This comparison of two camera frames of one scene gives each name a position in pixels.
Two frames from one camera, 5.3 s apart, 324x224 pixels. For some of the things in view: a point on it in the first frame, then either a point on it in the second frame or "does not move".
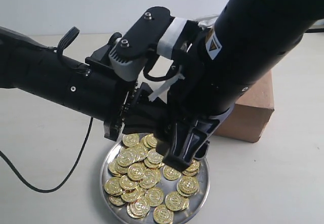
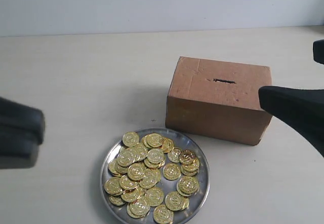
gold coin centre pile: (154, 156) does not move
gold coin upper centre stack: (150, 141) does not move
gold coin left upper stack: (126, 157) does not move
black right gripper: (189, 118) -> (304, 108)
